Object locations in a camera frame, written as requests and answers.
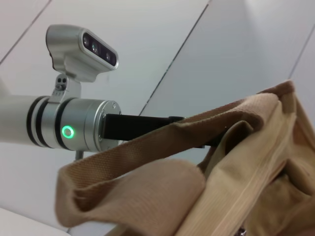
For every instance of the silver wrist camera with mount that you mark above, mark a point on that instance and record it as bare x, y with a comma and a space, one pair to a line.
71, 49

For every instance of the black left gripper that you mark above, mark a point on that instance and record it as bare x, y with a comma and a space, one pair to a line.
133, 126

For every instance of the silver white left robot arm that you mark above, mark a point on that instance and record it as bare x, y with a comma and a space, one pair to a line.
73, 118

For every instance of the khaki canvas food bag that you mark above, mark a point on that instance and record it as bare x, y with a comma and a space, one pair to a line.
246, 172

